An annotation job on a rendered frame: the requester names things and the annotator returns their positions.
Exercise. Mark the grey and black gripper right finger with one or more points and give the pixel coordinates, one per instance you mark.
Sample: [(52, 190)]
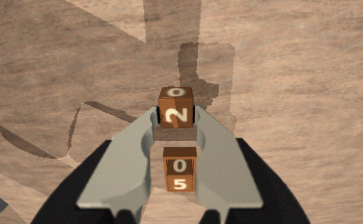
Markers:
[(233, 179)]

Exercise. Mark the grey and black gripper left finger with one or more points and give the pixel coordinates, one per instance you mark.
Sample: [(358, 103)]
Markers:
[(113, 177)]

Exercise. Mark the brown rectangular tray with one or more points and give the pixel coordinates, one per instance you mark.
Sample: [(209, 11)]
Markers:
[(180, 153)]

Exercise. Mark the brown number cube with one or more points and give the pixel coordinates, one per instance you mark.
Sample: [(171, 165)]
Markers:
[(176, 107), (180, 175)]

